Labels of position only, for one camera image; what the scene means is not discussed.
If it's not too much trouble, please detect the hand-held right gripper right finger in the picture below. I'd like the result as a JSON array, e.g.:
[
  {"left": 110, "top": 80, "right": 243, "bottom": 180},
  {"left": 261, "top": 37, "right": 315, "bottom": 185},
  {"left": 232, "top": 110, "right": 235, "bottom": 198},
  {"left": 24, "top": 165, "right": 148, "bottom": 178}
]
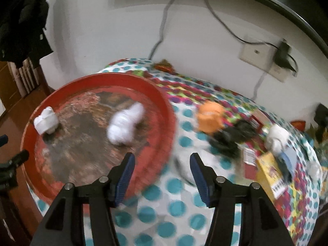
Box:
[{"left": 190, "top": 152, "right": 295, "bottom": 246}]

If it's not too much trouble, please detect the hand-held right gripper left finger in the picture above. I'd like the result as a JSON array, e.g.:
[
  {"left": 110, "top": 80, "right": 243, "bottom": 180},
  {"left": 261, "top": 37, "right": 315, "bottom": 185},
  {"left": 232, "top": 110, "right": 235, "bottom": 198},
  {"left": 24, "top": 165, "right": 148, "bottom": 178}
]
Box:
[{"left": 31, "top": 152, "right": 136, "bottom": 246}]

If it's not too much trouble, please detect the red round tray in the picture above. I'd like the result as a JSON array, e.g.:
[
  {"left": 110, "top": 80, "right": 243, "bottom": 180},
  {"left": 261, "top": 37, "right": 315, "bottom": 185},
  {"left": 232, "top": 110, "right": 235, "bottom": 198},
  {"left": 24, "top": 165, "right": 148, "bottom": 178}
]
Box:
[{"left": 20, "top": 73, "right": 178, "bottom": 207}]

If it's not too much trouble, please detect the white towel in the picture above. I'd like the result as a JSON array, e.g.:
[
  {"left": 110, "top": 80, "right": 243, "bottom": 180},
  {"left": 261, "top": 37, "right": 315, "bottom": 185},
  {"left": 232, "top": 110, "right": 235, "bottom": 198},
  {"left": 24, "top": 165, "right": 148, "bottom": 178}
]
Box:
[{"left": 264, "top": 124, "right": 290, "bottom": 157}]

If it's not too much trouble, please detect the polka dot tablecloth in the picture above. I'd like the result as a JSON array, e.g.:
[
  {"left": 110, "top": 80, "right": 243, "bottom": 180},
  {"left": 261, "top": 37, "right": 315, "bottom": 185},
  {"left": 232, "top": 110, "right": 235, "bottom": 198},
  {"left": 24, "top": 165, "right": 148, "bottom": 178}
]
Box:
[{"left": 28, "top": 58, "right": 323, "bottom": 246}]

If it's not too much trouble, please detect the white rolled sock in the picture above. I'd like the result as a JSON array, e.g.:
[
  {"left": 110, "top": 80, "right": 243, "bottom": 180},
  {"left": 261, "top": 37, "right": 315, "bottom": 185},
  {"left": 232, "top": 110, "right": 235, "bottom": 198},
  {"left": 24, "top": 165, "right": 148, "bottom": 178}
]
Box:
[
  {"left": 33, "top": 107, "right": 61, "bottom": 135},
  {"left": 106, "top": 102, "right": 146, "bottom": 146}
]

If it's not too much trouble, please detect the black plastic bag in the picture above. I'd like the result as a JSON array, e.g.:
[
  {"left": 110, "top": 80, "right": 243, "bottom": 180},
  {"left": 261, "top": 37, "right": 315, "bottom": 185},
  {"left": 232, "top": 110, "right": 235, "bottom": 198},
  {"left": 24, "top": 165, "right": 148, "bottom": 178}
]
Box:
[{"left": 209, "top": 120, "right": 257, "bottom": 159}]

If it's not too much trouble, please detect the orange toy figure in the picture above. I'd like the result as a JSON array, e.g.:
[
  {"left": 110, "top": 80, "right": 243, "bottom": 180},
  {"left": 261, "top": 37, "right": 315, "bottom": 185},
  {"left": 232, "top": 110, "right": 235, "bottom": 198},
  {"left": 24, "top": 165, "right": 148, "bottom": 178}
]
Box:
[{"left": 196, "top": 101, "right": 226, "bottom": 134}]

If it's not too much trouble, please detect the beige ribbed panel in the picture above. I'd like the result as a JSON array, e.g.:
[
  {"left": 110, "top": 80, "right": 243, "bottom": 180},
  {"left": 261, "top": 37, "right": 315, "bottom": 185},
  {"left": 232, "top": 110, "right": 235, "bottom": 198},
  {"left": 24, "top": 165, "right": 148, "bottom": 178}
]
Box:
[{"left": 8, "top": 58, "right": 40, "bottom": 98}]

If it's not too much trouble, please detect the yellow carton box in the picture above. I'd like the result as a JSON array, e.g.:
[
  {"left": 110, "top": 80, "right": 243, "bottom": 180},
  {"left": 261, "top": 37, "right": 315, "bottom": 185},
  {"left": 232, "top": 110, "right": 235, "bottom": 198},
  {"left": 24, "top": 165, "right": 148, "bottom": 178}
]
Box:
[{"left": 256, "top": 152, "right": 289, "bottom": 199}]

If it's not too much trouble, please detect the red framed packet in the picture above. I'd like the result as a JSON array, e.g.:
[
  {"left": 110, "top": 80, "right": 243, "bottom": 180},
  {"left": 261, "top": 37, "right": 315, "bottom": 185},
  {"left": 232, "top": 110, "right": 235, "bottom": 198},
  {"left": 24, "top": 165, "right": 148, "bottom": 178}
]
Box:
[{"left": 250, "top": 110, "right": 268, "bottom": 131}]

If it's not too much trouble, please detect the light blue packet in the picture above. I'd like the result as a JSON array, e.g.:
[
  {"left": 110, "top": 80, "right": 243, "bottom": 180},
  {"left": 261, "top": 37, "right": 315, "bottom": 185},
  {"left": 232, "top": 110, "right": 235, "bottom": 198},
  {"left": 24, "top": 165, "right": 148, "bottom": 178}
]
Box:
[{"left": 278, "top": 147, "right": 298, "bottom": 182}]

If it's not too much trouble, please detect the clear plastic bag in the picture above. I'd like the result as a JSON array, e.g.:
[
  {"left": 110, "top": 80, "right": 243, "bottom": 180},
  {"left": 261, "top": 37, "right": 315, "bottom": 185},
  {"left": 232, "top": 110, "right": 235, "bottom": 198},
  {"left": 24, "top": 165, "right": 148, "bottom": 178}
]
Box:
[{"left": 306, "top": 123, "right": 328, "bottom": 164}]

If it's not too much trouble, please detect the small orange-red trinket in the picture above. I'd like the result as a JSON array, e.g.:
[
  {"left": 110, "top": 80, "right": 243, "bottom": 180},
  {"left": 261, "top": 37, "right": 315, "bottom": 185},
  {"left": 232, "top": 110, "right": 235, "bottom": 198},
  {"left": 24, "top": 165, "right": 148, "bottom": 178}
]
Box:
[{"left": 154, "top": 59, "right": 176, "bottom": 73}]

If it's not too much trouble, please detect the dark hanging jacket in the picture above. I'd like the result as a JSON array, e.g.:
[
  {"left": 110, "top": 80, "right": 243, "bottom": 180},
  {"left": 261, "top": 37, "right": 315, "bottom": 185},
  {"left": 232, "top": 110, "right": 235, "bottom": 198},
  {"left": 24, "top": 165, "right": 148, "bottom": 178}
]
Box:
[{"left": 0, "top": 0, "right": 53, "bottom": 67}]

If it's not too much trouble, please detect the black plastic device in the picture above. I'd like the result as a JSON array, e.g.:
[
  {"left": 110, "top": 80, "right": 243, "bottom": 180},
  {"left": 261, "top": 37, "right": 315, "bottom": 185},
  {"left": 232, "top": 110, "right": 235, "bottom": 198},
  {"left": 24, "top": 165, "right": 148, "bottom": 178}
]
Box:
[{"left": 314, "top": 103, "right": 328, "bottom": 144}]

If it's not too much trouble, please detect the black charger plug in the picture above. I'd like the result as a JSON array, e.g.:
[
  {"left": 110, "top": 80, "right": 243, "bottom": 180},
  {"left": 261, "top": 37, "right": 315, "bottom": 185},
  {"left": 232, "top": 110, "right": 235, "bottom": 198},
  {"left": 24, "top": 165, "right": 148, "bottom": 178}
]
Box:
[{"left": 275, "top": 39, "right": 298, "bottom": 72}]

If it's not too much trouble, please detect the thin cable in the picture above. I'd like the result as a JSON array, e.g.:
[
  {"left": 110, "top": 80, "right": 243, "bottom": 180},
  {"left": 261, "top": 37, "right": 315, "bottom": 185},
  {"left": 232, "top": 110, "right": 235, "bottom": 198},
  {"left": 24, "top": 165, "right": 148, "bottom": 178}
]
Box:
[{"left": 252, "top": 68, "right": 267, "bottom": 101}]

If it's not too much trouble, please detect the beige wall outlet plate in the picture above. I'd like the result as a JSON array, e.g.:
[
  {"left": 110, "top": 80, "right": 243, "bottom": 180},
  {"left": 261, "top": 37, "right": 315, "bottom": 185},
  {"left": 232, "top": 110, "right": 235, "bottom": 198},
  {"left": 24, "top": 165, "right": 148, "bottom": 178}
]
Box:
[{"left": 268, "top": 56, "right": 298, "bottom": 82}]

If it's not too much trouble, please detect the beige wall socket plate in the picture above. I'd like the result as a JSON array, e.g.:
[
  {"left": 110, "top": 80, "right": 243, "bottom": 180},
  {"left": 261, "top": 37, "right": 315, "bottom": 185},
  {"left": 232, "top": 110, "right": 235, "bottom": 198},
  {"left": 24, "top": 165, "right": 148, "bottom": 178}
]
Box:
[{"left": 239, "top": 42, "right": 278, "bottom": 69}]

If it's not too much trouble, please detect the black charger cable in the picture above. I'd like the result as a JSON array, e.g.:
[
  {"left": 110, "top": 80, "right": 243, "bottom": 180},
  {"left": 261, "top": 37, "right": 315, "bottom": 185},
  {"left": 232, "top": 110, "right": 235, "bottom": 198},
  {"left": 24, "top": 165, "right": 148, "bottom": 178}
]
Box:
[{"left": 204, "top": 0, "right": 281, "bottom": 50}]

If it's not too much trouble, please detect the grey cable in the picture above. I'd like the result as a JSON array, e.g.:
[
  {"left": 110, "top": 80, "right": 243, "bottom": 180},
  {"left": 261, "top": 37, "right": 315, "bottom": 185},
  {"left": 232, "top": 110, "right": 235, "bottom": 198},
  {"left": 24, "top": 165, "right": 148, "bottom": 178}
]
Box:
[{"left": 148, "top": 0, "right": 183, "bottom": 59}]

